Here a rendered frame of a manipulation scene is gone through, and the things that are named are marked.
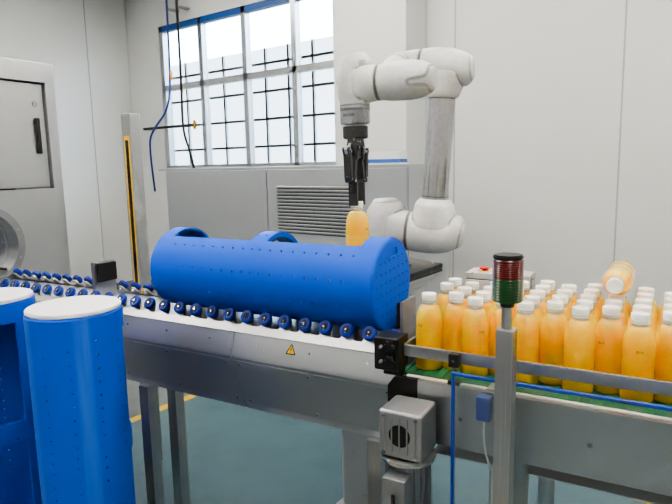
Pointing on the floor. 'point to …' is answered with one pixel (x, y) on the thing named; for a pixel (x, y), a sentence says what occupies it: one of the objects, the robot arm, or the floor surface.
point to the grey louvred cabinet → (288, 202)
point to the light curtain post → (132, 150)
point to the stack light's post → (504, 415)
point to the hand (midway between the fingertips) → (357, 194)
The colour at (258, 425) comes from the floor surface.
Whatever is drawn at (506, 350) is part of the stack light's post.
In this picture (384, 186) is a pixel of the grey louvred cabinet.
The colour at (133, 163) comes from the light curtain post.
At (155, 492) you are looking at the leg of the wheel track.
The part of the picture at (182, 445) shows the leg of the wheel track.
